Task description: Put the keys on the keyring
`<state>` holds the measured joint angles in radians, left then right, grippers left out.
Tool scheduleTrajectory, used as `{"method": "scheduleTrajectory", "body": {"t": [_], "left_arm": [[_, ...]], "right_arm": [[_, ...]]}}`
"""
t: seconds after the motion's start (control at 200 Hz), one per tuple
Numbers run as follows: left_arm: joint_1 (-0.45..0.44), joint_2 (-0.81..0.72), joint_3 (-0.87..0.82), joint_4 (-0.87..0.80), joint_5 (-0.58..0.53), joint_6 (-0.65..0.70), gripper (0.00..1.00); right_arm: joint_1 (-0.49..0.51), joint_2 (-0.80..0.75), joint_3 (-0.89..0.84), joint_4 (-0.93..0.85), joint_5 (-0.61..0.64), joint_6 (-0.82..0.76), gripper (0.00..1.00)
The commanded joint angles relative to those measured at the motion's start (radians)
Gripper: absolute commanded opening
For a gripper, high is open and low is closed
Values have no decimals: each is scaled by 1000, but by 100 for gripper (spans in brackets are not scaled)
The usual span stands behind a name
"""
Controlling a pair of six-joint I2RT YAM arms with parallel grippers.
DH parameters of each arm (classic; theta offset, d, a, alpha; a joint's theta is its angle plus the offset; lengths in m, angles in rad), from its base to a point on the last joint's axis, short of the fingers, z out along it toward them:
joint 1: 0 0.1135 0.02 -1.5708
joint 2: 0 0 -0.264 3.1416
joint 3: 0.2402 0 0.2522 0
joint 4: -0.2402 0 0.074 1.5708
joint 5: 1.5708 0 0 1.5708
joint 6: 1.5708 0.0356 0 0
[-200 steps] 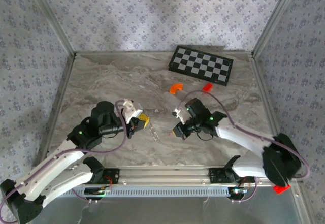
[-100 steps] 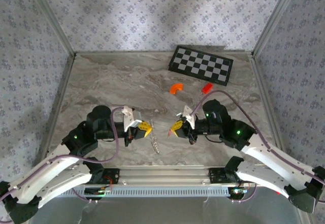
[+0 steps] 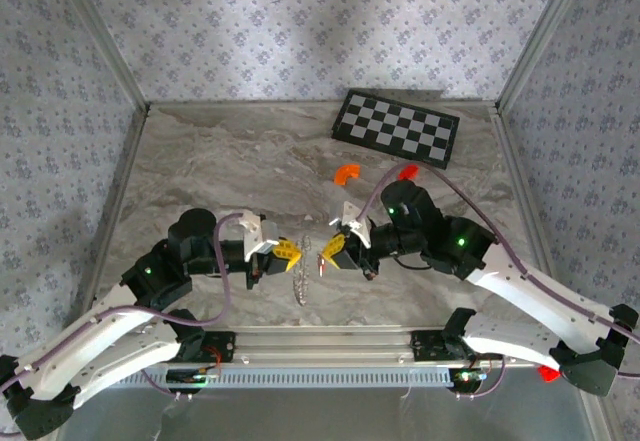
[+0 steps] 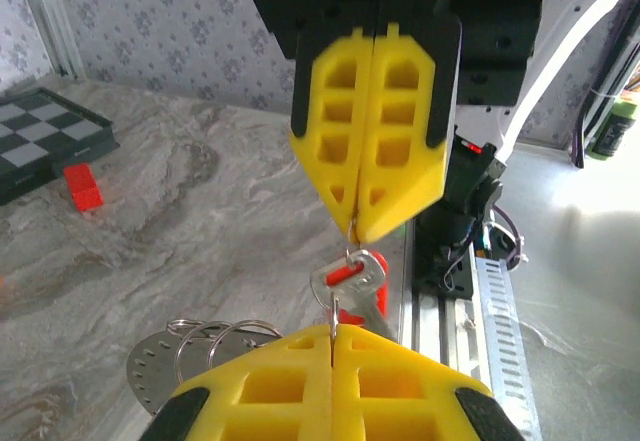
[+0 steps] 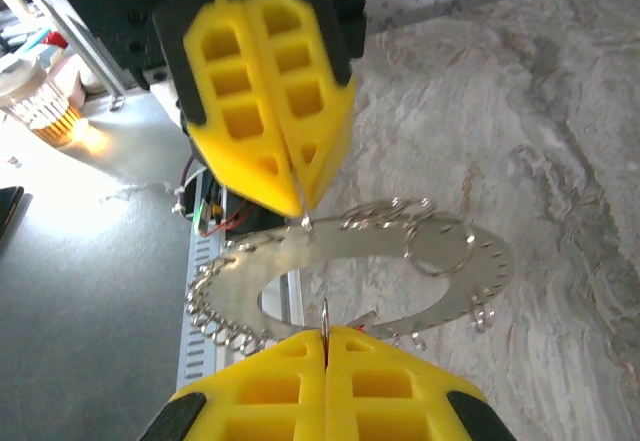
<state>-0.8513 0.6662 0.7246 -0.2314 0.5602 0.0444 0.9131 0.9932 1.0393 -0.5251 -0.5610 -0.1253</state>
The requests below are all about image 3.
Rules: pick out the small red block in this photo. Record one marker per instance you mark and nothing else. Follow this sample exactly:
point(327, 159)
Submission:
point(409, 171)

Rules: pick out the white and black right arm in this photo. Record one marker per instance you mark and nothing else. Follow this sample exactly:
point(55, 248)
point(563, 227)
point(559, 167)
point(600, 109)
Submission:
point(525, 286)

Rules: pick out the sheet metal shelf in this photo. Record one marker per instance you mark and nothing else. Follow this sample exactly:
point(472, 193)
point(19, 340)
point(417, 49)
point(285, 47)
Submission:
point(320, 416)

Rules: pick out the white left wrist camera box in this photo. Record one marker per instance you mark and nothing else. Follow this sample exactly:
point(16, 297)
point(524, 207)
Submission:
point(260, 241)

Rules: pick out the small controller board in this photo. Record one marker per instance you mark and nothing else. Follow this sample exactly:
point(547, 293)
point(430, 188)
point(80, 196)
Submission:
point(192, 376)
point(467, 376)

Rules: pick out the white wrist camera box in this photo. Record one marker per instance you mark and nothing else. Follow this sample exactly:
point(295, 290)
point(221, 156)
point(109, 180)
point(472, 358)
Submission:
point(352, 216)
point(260, 241)

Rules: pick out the key with red cover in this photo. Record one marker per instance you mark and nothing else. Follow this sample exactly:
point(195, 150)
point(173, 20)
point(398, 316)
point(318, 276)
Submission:
point(322, 265)

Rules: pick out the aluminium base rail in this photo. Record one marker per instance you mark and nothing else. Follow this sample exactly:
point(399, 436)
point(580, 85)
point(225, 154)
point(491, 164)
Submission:
point(320, 343)

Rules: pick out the red toy brick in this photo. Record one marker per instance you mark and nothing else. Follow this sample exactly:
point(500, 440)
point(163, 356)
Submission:
point(548, 375)

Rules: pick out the black and white checkerboard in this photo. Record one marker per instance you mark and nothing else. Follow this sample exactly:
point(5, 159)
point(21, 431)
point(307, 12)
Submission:
point(395, 128)

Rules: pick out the aluminium frame post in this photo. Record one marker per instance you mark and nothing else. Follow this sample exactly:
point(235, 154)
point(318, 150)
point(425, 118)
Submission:
point(540, 36)
point(104, 36)

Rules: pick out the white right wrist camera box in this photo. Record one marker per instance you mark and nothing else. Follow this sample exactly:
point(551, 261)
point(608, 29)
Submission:
point(352, 216)

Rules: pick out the orange curved block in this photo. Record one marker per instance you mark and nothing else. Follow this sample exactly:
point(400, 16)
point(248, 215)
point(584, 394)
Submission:
point(345, 175)

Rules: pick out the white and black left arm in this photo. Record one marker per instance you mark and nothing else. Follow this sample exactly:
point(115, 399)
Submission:
point(100, 336)

